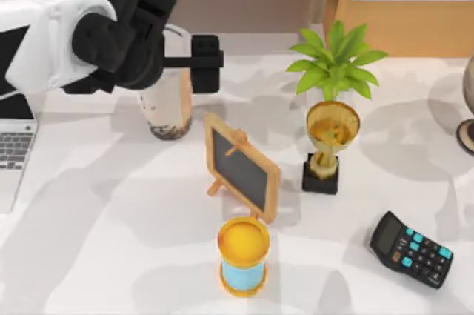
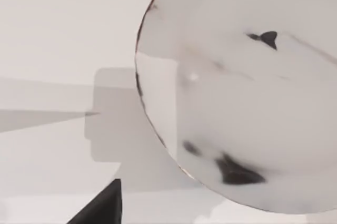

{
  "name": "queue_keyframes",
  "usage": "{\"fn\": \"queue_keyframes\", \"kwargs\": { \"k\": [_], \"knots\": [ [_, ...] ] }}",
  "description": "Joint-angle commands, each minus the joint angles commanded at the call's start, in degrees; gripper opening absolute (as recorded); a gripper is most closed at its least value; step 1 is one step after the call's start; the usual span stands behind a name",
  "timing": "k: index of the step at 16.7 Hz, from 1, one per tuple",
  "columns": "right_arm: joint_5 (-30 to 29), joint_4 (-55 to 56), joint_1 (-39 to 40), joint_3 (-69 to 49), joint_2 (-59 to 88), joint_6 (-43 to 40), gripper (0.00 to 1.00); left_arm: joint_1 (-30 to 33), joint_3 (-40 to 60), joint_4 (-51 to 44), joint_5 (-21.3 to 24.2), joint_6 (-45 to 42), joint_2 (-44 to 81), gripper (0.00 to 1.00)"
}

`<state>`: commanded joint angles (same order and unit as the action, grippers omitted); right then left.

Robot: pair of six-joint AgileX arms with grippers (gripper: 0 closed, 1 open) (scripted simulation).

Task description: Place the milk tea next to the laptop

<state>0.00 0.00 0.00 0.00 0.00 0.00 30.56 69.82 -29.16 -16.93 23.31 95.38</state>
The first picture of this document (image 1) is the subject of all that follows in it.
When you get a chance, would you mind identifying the bubble tea plastic cup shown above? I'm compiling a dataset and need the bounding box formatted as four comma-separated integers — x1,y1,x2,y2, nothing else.
138,23,194,141

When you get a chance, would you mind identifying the green potted plant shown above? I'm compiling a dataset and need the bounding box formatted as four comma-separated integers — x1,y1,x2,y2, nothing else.
284,19,390,104

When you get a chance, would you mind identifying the gold trophy with black base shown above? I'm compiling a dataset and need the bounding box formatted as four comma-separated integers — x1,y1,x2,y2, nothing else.
301,99,361,196

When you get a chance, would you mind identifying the wooden cupboard door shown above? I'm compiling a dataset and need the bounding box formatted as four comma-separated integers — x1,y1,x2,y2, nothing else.
321,0,474,59

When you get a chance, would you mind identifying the grey globe on stand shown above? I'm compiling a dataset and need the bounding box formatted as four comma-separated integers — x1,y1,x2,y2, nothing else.
455,53,474,154

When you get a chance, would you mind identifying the black calculator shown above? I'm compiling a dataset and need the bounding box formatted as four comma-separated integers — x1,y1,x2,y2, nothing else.
368,210,455,291

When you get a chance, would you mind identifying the silver laptop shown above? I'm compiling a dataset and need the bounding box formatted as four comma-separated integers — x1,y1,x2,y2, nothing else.
0,24,39,216

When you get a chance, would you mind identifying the yellow and blue cup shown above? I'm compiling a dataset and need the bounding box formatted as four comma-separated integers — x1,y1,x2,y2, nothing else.
216,216,272,297

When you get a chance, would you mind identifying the wooden framed blackboard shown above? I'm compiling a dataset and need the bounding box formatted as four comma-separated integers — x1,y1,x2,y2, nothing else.
202,112,282,225

